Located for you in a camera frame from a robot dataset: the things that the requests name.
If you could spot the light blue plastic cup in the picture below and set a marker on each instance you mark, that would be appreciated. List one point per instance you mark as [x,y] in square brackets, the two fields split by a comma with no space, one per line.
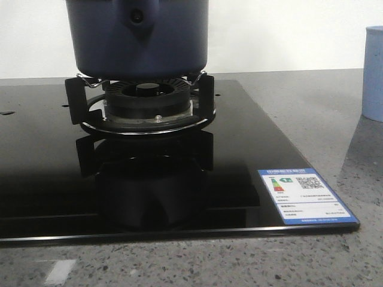
[372,74]

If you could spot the black pot support grate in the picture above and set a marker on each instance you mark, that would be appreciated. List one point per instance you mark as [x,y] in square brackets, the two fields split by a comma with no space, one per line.
[86,99]

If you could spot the dark blue cooking pot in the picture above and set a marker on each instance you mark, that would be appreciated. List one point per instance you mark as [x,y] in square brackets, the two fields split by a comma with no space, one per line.
[136,40]

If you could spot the black gas burner head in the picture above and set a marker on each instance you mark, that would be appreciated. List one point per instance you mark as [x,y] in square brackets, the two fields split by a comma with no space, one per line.
[143,100]

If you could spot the blue energy label sticker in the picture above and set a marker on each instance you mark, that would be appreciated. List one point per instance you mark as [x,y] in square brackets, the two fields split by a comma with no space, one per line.
[303,197]

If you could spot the black glass gas stove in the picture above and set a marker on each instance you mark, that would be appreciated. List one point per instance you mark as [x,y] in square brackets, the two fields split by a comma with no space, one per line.
[61,185]

